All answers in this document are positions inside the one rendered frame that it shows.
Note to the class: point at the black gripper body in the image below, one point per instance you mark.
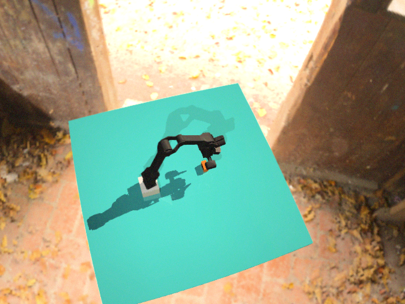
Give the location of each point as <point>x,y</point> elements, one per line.
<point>211,163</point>

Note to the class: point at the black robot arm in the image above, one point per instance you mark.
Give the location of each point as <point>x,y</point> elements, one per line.
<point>206,142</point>

